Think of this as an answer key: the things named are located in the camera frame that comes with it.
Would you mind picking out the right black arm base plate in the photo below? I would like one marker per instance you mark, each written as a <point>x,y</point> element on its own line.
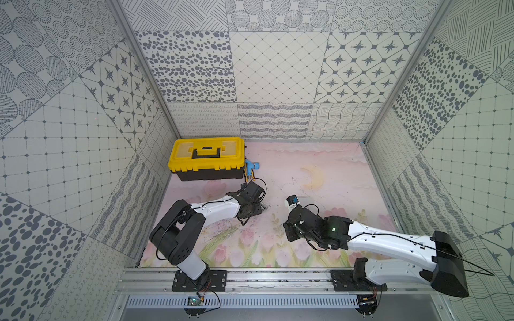
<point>345,281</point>

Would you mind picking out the yellow black toolbox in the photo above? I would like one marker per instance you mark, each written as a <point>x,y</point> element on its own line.
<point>208,159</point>

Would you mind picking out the aluminium mounting rail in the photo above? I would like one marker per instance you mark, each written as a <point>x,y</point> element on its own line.
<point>150,281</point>

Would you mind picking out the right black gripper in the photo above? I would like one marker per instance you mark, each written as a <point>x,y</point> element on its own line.
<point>288,228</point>

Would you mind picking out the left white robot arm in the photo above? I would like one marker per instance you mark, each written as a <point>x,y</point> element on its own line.
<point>177,233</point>

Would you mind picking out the blue yellow hand tool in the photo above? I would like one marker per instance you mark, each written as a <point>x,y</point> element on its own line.
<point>250,169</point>

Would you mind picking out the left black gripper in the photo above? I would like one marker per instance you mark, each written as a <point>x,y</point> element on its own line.
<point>249,206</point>

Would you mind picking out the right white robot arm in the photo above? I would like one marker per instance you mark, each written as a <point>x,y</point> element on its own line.
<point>425,259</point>

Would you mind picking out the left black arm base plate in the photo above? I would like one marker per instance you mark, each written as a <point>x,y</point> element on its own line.
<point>214,280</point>

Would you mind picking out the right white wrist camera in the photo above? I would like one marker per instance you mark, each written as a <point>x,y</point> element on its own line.
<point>292,201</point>

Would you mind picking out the white slotted cable duct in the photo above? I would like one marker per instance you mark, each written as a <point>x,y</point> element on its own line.
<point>183,301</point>

